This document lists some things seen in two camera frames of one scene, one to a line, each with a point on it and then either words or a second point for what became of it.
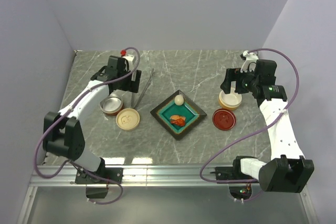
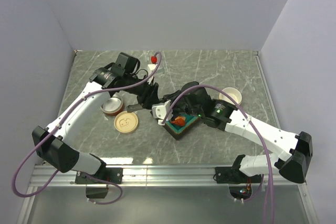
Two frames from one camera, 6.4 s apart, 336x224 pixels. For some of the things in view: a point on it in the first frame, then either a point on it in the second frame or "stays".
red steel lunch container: x=110 y=104 stays
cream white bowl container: x=231 y=102 stays
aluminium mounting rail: x=155 y=176 stays
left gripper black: x=132 y=86 -> x=149 y=96
